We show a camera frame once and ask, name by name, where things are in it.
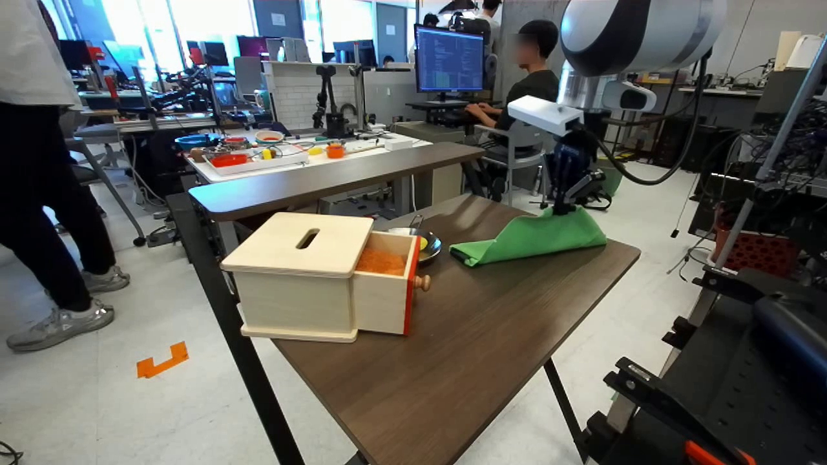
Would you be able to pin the black camera tripod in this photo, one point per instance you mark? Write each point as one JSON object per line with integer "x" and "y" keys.
{"x": 325, "y": 105}

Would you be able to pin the silver metal pole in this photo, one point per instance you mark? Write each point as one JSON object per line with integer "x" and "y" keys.
{"x": 770, "y": 156}

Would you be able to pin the green cloth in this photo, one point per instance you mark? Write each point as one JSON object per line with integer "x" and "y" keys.
{"x": 532, "y": 238}

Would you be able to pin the seated person dark top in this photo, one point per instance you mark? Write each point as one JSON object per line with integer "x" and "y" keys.
{"x": 524, "y": 86}

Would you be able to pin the computer monitor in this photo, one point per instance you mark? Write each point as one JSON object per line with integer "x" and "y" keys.
{"x": 450, "y": 60}

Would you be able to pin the green floor mat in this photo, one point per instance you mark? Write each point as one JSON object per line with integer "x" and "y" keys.
{"x": 614, "y": 171}

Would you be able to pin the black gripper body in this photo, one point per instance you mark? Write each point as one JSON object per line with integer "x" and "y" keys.
{"x": 572, "y": 166}

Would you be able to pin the grey swivel chair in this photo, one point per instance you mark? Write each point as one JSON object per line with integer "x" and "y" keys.
{"x": 94, "y": 143}

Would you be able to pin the red tray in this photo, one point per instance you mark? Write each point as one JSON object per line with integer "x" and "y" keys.
{"x": 231, "y": 158}

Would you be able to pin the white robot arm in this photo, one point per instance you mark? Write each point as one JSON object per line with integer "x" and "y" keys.
{"x": 637, "y": 34}

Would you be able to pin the wooden box red drawer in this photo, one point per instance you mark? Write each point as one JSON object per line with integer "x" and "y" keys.
{"x": 301, "y": 276}

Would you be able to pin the person white shirt black trousers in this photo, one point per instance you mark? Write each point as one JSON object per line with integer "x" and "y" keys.
{"x": 33, "y": 171}

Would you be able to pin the orange bowl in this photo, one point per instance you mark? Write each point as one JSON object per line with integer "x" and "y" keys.
{"x": 337, "y": 150}

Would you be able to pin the orange floor marker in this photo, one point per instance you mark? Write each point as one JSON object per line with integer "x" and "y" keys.
{"x": 163, "y": 364}

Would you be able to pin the red crate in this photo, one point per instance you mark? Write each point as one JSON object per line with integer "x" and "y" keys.
{"x": 758, "y": 253}

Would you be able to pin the white work table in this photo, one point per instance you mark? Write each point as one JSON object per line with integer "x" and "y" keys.
{"x": 293, "y": 158}

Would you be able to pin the black shelving unit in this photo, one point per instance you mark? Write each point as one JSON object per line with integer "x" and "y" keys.
{"x": 687, "y": 130}

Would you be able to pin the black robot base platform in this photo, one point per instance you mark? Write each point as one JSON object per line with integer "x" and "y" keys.
{"x": 758, "y": 370}

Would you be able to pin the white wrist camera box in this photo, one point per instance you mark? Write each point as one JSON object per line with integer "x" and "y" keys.
{"x": 544, "y": 114}

